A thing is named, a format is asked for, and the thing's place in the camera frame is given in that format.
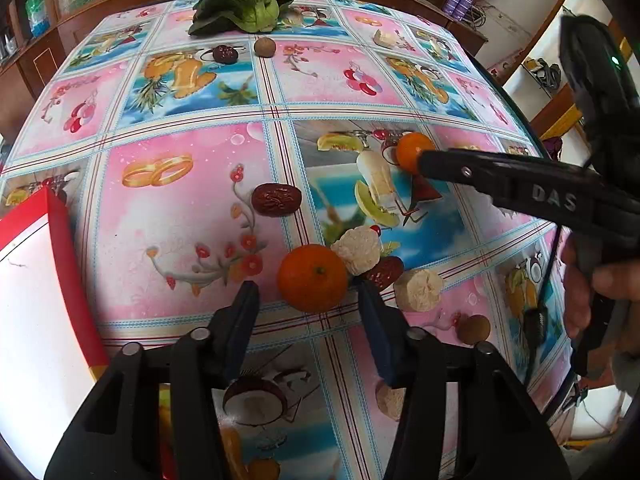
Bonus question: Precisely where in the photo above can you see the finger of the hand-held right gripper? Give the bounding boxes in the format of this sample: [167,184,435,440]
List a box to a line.
[416,146,608,226]

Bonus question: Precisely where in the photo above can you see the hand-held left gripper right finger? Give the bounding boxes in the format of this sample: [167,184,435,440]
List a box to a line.
[357,282,573,480]

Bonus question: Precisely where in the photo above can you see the grey shoes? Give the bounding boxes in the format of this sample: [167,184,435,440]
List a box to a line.
[522,57,563,91]

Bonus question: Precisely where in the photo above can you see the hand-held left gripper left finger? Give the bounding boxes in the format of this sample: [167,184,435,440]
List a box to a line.
[44,280,261,480]

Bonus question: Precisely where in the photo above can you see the fruit print tablecloth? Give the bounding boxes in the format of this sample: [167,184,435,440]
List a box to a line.
[0,0,576,480]

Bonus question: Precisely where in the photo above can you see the person's right hand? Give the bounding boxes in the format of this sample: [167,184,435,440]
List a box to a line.
[561,232,640,343]

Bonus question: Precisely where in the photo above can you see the large orange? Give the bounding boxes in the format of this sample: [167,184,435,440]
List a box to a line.
[276,243,349,314]

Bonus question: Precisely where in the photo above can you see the wooden side cabinet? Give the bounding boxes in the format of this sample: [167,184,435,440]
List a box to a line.
[425,0,488,56]

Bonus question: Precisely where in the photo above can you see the wooden sideboard cabinet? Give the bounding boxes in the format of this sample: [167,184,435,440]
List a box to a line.
[0,0,66,136]

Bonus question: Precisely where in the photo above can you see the large water bottle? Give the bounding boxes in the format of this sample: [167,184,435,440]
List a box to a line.
[25,0,51,36]

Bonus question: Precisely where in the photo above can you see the small orange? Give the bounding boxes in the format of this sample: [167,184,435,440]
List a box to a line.
[396,131,437,175]

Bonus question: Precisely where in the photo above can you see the red and white box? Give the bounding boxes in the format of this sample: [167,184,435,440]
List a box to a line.
[0,186,112,476]

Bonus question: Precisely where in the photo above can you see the black cable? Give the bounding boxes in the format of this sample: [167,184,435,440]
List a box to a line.
[522,227,563,348]

